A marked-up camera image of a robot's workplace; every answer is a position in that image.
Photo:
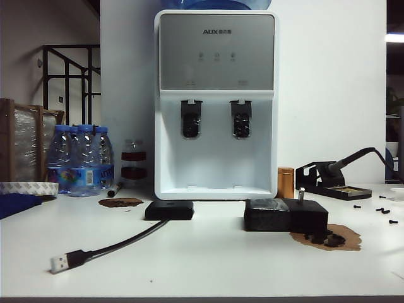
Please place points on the large brown paper scrap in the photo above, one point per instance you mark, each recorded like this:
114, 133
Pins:
350, 241

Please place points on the small black wall sign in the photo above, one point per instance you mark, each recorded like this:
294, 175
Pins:
61, 99

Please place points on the white ceiling light strip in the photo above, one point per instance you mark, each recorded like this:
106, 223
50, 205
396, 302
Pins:
394, 35

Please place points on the glass jar with red bands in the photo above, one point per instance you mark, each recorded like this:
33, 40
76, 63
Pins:
134, 172

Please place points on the black sponge block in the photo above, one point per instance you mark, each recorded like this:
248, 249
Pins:
284, 216

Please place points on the small brown paper scrap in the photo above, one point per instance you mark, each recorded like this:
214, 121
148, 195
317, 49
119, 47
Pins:
121, 202

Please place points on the black soldering iron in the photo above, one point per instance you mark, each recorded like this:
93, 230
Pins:
350, 159

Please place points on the small grey wall device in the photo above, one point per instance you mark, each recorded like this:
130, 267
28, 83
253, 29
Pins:
39, 63

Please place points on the silver USB flash drive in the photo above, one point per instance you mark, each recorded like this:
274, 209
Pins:
301, 193

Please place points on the blue cloth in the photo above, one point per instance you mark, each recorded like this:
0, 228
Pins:
15, 205

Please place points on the black USB hub box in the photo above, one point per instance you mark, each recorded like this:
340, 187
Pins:
168, 211

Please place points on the blue water jug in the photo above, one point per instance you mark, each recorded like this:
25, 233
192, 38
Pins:
217, 3

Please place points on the black stair railing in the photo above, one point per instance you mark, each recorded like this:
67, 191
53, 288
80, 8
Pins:
47, 79

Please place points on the clear blue-capped water bottle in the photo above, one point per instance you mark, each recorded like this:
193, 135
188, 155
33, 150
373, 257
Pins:
74, 132
85, 164
106, 158
58, 158

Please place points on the copper metal cylinder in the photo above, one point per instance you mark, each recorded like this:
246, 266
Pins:
285, 183

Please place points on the white tape roll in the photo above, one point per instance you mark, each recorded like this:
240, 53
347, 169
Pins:
28, 188

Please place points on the black dispenser tap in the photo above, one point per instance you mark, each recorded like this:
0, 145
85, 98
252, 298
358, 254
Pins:
241, 123
191, 123

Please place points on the white AUX water dispenser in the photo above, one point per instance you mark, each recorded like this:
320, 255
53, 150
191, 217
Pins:
217, 63

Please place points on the black soldering iron stand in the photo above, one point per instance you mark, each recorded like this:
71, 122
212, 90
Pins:
347, 193

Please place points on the black sponge crumb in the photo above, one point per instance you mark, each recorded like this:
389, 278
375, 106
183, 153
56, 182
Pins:
334, 240

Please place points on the black marker pen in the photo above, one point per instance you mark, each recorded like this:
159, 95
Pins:
114, 190

